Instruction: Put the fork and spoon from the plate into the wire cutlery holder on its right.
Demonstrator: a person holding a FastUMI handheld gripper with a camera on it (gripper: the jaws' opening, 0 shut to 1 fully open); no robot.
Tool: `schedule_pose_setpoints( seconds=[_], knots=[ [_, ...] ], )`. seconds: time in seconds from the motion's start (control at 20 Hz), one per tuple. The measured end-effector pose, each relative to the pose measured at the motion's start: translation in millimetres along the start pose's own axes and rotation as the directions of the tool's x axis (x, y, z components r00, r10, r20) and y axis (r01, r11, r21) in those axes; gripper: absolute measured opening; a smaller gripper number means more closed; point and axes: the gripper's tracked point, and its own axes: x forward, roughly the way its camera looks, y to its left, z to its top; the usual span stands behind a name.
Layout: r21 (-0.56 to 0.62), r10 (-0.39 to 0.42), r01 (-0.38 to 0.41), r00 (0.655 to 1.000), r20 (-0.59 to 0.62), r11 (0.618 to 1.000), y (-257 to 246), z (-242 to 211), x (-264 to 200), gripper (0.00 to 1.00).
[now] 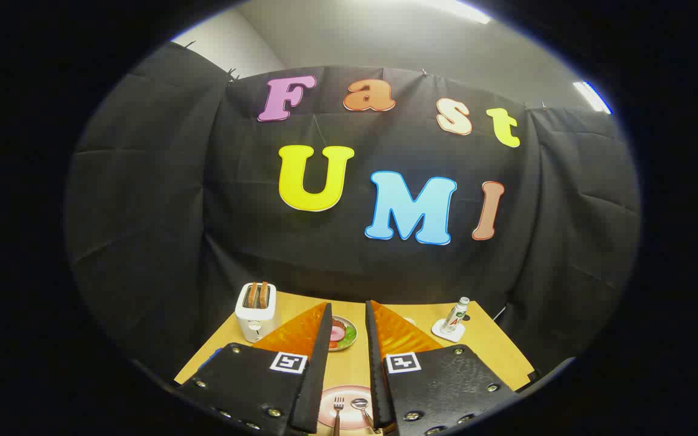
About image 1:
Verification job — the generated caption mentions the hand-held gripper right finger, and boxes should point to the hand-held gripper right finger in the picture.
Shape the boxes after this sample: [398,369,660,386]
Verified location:
[365,300,516,436]

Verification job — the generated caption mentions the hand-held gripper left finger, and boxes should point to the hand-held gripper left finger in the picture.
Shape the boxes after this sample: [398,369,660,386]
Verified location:
[176,302,333,436]

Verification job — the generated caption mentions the wooden handled spoon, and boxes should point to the wooden handled spoon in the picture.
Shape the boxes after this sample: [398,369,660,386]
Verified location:
[351,398,376,432]

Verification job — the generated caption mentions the white food plate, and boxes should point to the white food plate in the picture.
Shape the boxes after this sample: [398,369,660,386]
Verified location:
[328,315,358,352]

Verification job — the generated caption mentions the pink plate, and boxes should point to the pink plate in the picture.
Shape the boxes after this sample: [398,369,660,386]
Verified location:
[317,385,376,431]

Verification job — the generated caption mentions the white toaster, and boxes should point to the white toaster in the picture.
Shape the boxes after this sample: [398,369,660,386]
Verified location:
[235,282,281,343]

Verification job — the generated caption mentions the white square coaster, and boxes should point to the white square coaster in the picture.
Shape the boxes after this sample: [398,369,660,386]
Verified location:
[431,319,466,343]

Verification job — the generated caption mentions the white drink bottle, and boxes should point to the white drink bottle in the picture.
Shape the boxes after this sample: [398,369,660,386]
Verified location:
[442,297,470,334]

